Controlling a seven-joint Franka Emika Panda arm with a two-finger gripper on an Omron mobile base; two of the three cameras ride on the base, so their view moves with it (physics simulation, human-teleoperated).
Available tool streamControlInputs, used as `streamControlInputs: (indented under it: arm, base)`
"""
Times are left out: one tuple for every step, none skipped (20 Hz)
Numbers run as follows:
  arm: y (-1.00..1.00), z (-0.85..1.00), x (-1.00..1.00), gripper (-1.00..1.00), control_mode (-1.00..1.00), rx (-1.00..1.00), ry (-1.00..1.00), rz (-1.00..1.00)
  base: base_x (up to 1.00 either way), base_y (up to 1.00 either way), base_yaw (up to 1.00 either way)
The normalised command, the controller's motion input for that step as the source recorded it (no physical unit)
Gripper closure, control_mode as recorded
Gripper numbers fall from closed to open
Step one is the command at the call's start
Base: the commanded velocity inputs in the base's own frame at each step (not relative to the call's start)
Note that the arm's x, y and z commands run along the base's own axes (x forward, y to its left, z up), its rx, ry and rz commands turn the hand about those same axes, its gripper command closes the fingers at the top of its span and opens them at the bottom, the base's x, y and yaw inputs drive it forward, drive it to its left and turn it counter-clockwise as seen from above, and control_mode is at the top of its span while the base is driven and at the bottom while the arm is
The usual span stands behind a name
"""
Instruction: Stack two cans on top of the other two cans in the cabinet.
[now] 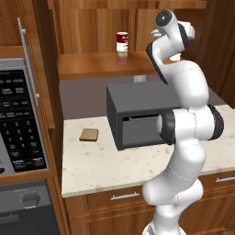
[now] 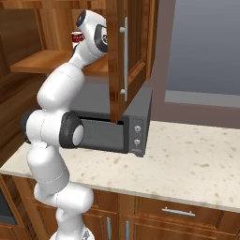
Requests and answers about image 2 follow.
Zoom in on open wooden cabinet door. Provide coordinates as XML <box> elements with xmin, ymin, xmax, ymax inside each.
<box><xmin>105</xmin><ymin>0</ymin><xmax>160</xmax><ymax>125</ymax></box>

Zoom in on dark grey toaster oven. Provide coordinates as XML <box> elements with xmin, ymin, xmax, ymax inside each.
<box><xmin>68</xmin><ymin>86</ymin><xmax>154</xmax><ymax>158</ymax></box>

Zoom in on red and white can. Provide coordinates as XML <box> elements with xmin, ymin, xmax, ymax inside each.
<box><xmin>70</xmin><ymin>31</ymin><xmax>85</xmax><ymax>50</ymax></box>

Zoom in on wooden base cupboard door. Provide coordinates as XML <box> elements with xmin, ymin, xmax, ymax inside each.
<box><xmin>33</xmin><ymin>202</ymin><xmax>119</xmax><ymax>240</ymax></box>
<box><xmin>119</xmin><ymin>214</ymin><xmax>240</xmax><ymax>240</ymax></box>

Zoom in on grey window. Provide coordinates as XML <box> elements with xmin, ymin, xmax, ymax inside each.
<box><xmin>164</xmin><ymin>0</ymin><xmax>240</xmax><ymax>109</ymax></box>

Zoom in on wooden drawer front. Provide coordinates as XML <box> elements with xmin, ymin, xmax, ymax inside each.
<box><xmin>136</xmin><ymin>196</ymin><xmax>225</xmax><ymax>230</ymax></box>

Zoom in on dark appliance front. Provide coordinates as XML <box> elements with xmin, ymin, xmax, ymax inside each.
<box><xmin>0</xmin><ymin>187</ymin><xmax>19</xmax><ymax>227</ymax></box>

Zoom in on silver cabinet door handle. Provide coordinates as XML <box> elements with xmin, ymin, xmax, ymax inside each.
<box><xmin>119</xmin><ymin>17</ymin><xmax>129</xmax><ymax>102</ymax></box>

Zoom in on wooden wall cabinet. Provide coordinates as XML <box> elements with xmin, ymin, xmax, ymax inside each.
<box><xmin>0</xmin><ymin>0</ymin><xmax>111</xmax><ymax>78</ymax></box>

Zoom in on silver drawer handle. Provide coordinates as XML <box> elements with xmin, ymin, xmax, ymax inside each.
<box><xmin>161</xmin><ymin>207</ymin><xmax>196</xmax><ymax>218</ymax></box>

